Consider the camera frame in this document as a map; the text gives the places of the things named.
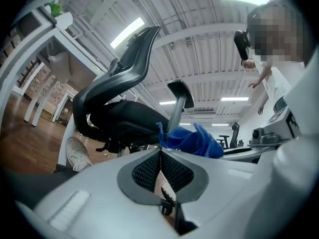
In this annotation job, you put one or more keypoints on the cardboard box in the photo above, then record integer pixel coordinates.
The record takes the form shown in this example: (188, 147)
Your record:
(47, 114)

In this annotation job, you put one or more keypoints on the white table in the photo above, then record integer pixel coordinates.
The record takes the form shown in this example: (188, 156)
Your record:
(28, 108)

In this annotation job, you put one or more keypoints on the blue cloth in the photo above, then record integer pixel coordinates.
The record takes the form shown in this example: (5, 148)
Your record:
(189, 141)

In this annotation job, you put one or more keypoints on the person's black trousers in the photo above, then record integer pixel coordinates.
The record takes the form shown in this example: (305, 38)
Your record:
(37, 183)

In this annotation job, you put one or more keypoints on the green potted plant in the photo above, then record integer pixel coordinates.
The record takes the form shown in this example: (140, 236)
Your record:
(56, 9)

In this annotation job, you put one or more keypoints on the person's head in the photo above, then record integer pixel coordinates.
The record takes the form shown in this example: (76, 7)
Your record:
(279, 34)

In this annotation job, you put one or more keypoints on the person's left white shoe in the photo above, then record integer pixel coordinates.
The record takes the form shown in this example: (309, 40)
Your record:
(77, 153)

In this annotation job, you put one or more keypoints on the ceiling air vent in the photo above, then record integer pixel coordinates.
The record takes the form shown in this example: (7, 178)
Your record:
(204, 113)

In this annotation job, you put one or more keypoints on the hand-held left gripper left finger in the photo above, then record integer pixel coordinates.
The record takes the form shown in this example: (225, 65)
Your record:
(94, 188)

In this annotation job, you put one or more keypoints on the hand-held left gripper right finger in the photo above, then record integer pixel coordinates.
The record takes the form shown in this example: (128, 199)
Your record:
(219, 183)

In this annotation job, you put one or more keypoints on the black head camera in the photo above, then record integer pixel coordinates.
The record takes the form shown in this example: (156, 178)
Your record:
(241, 43)

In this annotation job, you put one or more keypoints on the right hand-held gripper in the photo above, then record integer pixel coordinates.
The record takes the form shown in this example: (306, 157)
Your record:
(279, 131)

